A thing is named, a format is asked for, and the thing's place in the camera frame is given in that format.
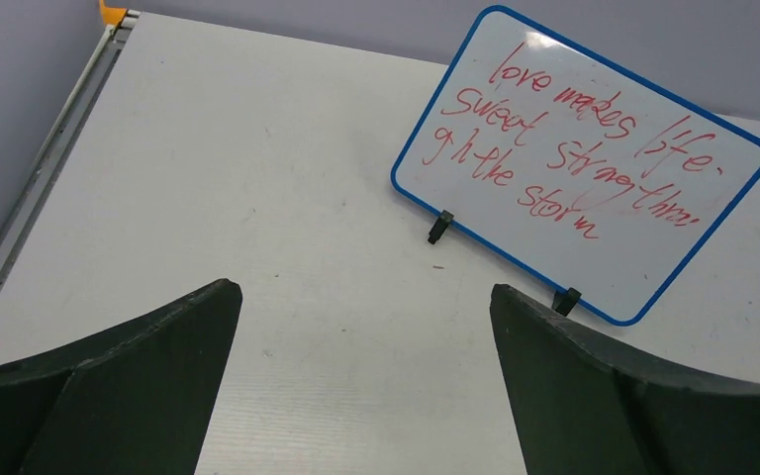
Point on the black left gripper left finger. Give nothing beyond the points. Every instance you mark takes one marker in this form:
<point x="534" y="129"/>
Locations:
<point x="136" y="398"/>

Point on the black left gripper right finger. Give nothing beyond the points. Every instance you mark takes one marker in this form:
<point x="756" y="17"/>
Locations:
<point x="586" y="403"/>

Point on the blue framed whiteboard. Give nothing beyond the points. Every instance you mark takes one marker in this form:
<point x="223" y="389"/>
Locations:
<point x="586" y="175"/>

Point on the wire whiteboard stand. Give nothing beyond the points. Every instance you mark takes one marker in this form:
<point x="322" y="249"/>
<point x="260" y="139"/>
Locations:
<point x="563" y="301"/>

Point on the aluminium table edge rail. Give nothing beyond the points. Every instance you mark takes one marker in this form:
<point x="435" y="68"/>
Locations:
<point x="54" y="58"/>

